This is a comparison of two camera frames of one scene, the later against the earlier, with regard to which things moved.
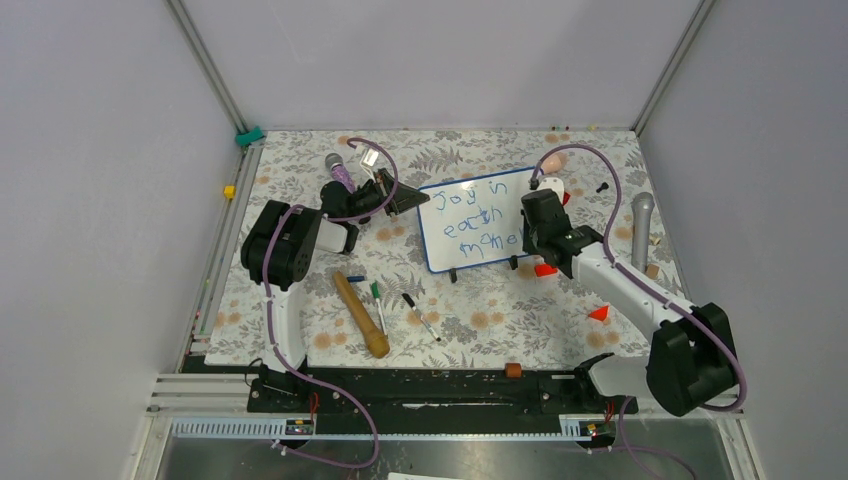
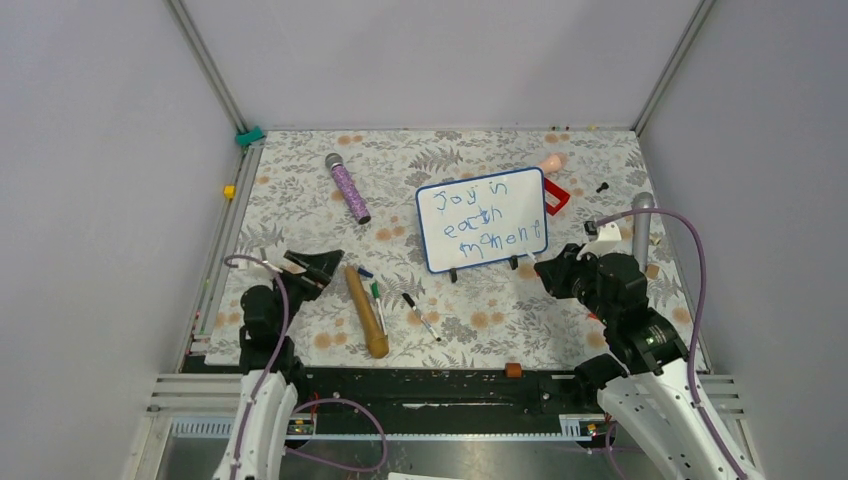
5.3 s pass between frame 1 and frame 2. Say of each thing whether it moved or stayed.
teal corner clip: stayed
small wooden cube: stayed
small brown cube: stayed
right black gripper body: moved
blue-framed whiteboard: stayed
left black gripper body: moved
